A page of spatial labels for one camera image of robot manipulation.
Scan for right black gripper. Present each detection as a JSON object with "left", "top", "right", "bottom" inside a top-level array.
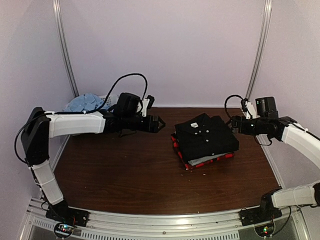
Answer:
[{"left": 225, "top": 115, "right": 268, "bottom": 136}]

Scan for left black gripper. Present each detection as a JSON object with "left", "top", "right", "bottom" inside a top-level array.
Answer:
[{"left": 123, "top": 113, "right": 166, "bottom": 133}]

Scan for red black plaid shirt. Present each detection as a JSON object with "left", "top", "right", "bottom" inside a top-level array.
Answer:
[{"left": 171, "top": 133, "right": 235, "bottom": 171}]

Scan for black long sleeve shirt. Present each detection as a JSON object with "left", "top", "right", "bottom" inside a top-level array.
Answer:
[{"left": 174, "top": 113, "right": 240, "bottom": 162}]

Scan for grey button shirt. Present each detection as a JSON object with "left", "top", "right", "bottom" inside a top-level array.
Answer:
[{"left": 187, "top": 154, "right": 224, "bottom": 166}]

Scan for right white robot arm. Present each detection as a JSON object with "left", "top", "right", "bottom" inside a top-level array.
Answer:
[{"left": 227, "top": 96, "right": 320, "bottom": 221}]

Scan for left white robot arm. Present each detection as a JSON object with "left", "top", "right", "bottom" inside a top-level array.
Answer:
[{"left": 15, "top": 92, "right": 166, "bottom": 222}]

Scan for white plastic basket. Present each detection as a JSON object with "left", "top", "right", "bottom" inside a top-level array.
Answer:
[{"left": 98, "top": 94, "right": 119, "bottom": 110}]

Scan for light blue shirt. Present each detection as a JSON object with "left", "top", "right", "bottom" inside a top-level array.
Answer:
[{"left": 62, "top": 93, "right": 104, "bottom": 112}]

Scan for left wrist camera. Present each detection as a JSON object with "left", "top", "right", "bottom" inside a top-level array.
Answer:
[{"left": 139, "top": 95, "right": 155, "bottom": 117}]

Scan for left black camera cable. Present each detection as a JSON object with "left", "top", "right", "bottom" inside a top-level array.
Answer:
[{"left": 94, "top": 73, "right": 149, "bottom": 112}]

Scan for right aluminium frame post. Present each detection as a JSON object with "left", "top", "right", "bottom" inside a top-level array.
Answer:
[{"left": 245, "top": 0, "right": 273, "bottom": 99}]

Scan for aluminium frame post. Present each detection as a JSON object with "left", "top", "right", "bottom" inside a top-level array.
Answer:
[
  {"left": 52, "top": 0, "right": 79, "bottom": 98},
  {"left": 245, "top": 0, "right": 273, "bottom": 99}
]

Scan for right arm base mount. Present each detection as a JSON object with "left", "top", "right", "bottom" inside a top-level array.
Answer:
[{"left": 239, "top": 189, "right": 282, "bottom": 238}]

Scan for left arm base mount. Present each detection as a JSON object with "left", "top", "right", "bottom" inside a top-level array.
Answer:
[{"left": 45, "top": 200, "right": 89, "bottom": 240}]

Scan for left aluminium frame post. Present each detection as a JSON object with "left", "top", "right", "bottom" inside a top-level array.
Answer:
[{"left": 52, "top": 0, "right": 79, "bottom": 98}]

